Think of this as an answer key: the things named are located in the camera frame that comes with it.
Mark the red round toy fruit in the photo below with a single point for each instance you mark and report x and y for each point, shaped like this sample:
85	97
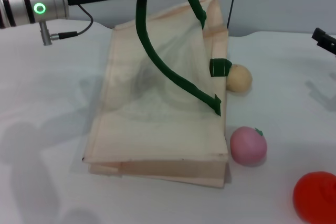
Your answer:
315	197

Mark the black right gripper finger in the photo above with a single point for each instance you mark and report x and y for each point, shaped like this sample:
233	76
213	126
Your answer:
325	41

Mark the pink peach toy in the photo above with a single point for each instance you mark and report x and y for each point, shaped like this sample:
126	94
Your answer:
248	146

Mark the round beige bread bun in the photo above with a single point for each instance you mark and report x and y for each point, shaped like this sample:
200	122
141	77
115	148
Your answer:
240	78

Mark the thin black pole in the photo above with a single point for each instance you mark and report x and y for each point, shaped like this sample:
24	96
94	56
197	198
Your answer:
233	1

